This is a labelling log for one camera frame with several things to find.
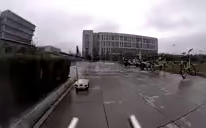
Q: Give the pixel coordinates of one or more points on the small white wheeled robot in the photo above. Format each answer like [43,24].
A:
[81,84]

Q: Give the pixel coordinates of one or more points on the grey building with window rows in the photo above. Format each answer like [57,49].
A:
[121,43]

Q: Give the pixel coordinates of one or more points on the grey multi-storey building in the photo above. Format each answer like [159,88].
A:
[11,30]

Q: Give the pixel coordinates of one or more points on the wet grey paved path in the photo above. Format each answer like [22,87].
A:
[124,96]

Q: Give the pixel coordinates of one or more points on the dark green hedge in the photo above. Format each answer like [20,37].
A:
[21,76]

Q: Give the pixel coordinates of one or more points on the grey stone kerb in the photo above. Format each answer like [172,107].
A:
[41,108]

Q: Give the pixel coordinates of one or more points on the yellow bicycle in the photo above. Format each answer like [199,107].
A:
[187,67]

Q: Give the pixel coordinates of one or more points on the robot's own part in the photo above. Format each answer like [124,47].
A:
[134,121]

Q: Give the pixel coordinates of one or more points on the row of parked bicycles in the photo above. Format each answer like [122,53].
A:
[146,63]

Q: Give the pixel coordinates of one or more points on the grass strip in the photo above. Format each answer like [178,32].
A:
[204,68]

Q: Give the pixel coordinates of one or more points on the row of trees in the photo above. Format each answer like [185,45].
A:
[187,56]

